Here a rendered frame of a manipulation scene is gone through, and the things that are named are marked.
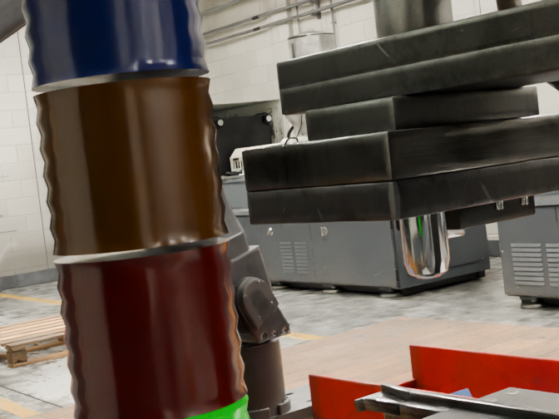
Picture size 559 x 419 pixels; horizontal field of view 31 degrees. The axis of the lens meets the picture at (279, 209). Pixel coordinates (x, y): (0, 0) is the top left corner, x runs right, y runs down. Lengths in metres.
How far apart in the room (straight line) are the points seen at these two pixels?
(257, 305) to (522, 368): 0.22
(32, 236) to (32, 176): 0.69
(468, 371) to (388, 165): 0.47
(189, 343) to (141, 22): 0.07
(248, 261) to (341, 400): 0.16
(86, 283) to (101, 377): 0.02
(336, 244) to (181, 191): 7.70
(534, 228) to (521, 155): 5.97
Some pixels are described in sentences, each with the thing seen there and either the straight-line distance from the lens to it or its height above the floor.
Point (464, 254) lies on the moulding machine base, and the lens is 7.87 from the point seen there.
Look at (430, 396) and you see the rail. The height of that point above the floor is 0.99.
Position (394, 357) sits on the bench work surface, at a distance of 1.14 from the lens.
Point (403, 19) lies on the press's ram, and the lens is 0.48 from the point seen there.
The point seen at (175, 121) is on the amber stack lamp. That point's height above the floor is 1.15.
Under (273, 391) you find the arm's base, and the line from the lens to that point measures 0.91.
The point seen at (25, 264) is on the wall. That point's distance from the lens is 11.94.
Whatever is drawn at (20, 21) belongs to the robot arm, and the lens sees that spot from 0.79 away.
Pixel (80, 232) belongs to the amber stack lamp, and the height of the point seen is 1.13.
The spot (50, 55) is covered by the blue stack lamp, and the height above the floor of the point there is 1.16.
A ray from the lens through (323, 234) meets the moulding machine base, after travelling 7.98.
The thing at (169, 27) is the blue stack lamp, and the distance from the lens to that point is 0.21.
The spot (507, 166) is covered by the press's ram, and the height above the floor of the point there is 1.12.
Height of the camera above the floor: 1.14
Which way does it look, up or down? 3 degrees down
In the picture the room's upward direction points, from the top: 7 degrees counter-clockwise
